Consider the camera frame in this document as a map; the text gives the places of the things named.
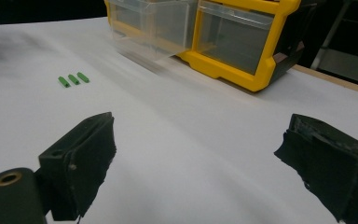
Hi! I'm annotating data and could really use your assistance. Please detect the small green plastic piece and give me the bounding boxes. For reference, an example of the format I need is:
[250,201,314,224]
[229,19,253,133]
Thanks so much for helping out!
[58,76,72,89]
[67,74,81,86]
[76,71,90,84]

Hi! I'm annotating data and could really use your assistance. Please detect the metal stand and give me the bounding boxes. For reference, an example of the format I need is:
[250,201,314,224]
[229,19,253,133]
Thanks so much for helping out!
[310,0,358,89]

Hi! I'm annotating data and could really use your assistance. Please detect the clear plastic drawer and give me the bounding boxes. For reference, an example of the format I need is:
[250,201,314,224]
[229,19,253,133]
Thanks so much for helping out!
[106,0,200,62]
[197,1,275,76]

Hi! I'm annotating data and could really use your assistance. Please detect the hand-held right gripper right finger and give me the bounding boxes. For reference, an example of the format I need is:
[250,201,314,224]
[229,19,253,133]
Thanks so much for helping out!
[273,113,358,224]

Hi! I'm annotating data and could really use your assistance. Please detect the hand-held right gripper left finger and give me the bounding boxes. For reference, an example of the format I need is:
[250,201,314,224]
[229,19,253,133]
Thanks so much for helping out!
[38,111,117,221]

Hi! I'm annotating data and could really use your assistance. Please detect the yellow storage cabinet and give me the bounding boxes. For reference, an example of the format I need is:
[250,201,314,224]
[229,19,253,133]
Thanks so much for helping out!
[103,0,319,93]

